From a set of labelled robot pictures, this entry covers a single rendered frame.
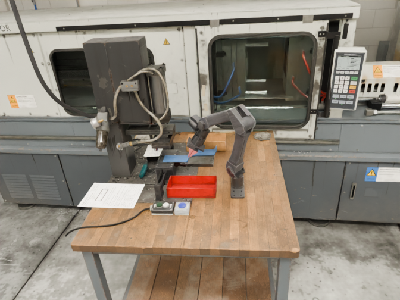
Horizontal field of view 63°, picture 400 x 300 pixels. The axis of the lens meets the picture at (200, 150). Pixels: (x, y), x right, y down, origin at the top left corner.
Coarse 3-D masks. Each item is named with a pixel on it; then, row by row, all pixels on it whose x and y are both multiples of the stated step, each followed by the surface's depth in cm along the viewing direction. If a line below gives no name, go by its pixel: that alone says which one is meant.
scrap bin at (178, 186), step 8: (176, 176) 174; (184, 176) 174; (192, 176) 173; (200, 176) 173; (208, 176) 172; (216, 176) 172; (168, 184) 169; (176, 184) 177; (184, 184) 176; (192, 184) 176; (200, 184) 175; (208, 184) 175; (216, 184) 170; (168, 192) 166; (176, 192) 165; (184, 192) 165; (192, 192) 164; (200, 192) 164; (208, 192) 163
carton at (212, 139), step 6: (210, 138) 216; (216, 138) 215; (222, 138) 215; (186, 144) 206; (204, 144) 205; (210, 144) 205; (216, 144) 204; (222, 144) 204; (186, 150) 209; (222, 150) 206
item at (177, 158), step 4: (164, 156) 187; (168, 156) 187; (172, 156) 186; (176, 156) 186; (180, 156) 186; (184, 156) 186; (164, 160) 183; (168, 160) 182; (172, 160) 182; (176, 160) 182; (180, 160) 182; (184, 160) 182
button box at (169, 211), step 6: (156, 204) 158; (162, 204) 158; (174, 204) 159; (144, 210) 158; (150, 210) 158; (156, 210) 155; (162, 210) 154; (168, 210) 154; (120, 222) 152; (78, 228) 151; (66, 234) 154
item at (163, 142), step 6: (132, 126) 182; (138, 126) 182; (144, 126) 181; (150, 126) 179; (156, 126) 181; (162, 126) 175; (168, 126) 177; (174, 126) 178; (126, 132) 176; (132, 132) 176; (138, 132) 175; (144, 132) 175; (150, 132) 175; (156, 132) 174; (162, 132) 174; (168, 132) 173; (174, 132) 183; (162, 138) 174; (168, 138) 173; (156, 144) 170; (162, 144) 170; (168, 144) 170; (156, 150) 175
